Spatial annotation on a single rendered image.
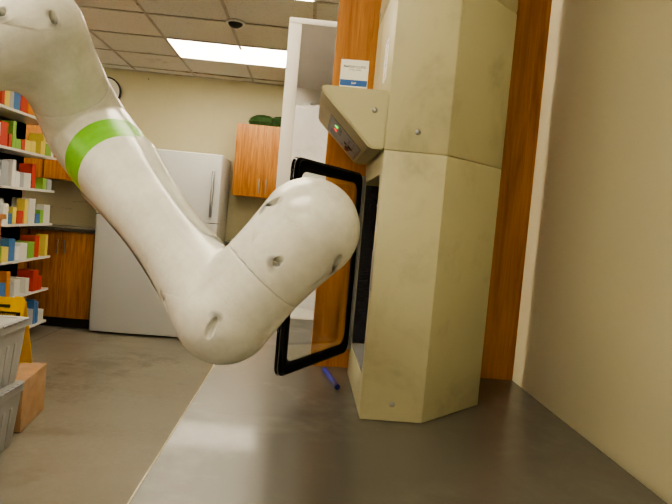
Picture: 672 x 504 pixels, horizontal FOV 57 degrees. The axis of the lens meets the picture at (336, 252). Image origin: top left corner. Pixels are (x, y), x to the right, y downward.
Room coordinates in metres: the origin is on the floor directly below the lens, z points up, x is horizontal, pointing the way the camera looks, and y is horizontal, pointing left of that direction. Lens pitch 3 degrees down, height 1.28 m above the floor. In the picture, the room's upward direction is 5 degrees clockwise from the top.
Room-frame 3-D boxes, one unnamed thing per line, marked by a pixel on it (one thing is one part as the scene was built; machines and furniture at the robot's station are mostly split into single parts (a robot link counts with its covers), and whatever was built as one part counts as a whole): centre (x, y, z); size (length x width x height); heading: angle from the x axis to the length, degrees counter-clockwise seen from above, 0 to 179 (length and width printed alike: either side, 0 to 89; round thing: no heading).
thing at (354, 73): (1.14, -0.01, 1.54); 0.05 x 0.05 x 0.06; 88
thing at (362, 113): (1.22, 0.00, 1.46); 0.32 x 0.11 x 0.10; 3
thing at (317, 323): (1.23, 0.02, 1.19); 0.30 x 0.01 x 0.40; 155
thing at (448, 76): (1.23, -0.18, 1.33); 0.32 x 0.25 x 0.77; 3
